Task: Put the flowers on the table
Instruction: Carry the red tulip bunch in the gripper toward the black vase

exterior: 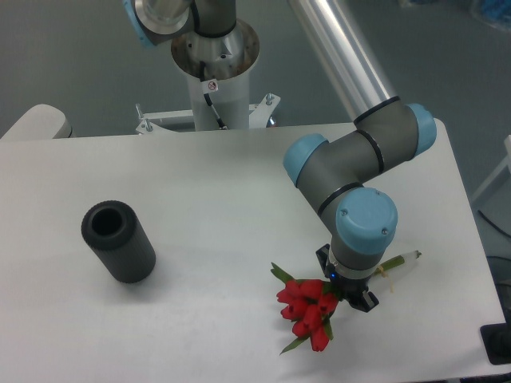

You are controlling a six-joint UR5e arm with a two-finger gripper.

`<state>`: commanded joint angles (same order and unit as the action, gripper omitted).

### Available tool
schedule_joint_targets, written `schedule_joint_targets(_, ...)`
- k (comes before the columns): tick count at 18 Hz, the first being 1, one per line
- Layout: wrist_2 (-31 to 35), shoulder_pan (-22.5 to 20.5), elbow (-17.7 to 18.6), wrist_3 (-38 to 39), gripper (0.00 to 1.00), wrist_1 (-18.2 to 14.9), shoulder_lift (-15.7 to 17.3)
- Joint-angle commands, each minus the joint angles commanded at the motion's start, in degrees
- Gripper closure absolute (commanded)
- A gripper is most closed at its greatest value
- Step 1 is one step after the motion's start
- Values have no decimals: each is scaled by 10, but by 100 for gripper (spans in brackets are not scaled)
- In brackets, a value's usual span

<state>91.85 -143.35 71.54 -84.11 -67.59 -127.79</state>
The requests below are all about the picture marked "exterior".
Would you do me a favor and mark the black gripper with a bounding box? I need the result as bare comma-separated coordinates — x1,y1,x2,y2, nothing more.
315,244,378,312

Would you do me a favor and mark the red tulip bouquet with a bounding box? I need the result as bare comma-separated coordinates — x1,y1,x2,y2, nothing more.
270,249,423,357

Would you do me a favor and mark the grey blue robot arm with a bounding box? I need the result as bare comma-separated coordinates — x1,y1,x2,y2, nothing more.
124,1,437,312

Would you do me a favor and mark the black device at table edge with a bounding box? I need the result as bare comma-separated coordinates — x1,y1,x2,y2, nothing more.
480,323,510,365

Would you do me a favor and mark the black ribbed cylindrical vase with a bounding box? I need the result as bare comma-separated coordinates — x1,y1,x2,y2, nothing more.
81,200,156,283

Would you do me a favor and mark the blue object top right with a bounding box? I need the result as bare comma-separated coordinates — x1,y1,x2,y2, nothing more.
469,0,510,32

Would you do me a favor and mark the white rounded chair part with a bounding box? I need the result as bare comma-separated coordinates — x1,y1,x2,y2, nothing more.
1,104,74,142

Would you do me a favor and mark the black cable on floor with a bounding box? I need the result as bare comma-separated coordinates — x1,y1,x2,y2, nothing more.
477,209,511,236

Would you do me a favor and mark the white pedestal base frame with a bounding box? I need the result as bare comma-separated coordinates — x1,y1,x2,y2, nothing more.
135,93,281,135

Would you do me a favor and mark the white frame at right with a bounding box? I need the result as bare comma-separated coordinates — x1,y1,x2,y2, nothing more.
471,136,510,208

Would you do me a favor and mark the black cable on pedestal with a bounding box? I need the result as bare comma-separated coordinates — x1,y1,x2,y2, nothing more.
199,60,229,131

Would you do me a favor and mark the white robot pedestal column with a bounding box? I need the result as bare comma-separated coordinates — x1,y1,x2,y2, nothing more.
171,19,259,129

